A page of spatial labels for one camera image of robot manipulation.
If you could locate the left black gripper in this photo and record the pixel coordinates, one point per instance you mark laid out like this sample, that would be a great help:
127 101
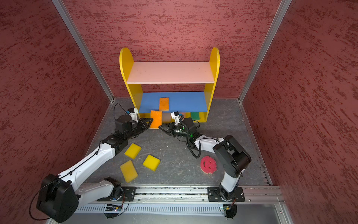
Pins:
142 121

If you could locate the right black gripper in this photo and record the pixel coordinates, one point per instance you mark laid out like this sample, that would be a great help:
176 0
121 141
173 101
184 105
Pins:
170 130

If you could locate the green sponge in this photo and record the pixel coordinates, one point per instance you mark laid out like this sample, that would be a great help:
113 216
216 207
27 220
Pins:
195 116

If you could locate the cream white sponge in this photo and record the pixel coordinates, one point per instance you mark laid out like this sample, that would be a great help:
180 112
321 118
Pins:
166 118

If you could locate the orange sponge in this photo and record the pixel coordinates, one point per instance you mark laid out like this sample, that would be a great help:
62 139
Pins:
164 104
157 119

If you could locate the small yellow square sponge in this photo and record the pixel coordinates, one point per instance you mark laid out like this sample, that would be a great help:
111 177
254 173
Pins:
151 163

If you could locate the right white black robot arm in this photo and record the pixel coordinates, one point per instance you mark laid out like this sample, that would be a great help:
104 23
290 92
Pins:
232 156

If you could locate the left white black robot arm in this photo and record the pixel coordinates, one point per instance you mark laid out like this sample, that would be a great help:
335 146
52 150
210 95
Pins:
60 195

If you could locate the yellow shelf unit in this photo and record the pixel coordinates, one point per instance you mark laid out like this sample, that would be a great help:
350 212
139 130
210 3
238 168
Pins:
136 74

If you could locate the yellow sponge near left gripper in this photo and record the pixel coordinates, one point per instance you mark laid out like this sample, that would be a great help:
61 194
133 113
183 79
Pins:
133 151

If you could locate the large yellow sponge front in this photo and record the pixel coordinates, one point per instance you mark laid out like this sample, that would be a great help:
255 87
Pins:
129 172

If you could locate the pink round smiley sponge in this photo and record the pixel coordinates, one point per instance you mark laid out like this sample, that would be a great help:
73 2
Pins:
208 165

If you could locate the left circuit board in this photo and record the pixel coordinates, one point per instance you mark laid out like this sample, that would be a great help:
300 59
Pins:
113 208

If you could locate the circuit board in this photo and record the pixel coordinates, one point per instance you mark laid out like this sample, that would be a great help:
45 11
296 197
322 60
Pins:
113 208
229 208

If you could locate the right circuit board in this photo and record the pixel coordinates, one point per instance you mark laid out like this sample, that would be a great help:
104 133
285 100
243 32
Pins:
229 208

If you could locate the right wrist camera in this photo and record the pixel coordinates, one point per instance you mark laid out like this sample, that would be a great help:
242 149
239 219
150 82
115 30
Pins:
176 117

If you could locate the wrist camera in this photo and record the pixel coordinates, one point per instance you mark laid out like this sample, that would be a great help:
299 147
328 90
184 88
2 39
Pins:
134 114
176 117

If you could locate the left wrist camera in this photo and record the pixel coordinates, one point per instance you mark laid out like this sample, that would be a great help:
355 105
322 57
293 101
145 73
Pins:
134 114

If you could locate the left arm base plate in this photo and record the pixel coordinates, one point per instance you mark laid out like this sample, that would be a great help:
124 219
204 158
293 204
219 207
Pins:
127 193

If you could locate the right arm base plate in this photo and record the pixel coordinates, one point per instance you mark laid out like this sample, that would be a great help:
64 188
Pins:
218 194

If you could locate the aluminium front rail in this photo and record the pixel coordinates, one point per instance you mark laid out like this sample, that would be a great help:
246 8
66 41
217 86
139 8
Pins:
196 194

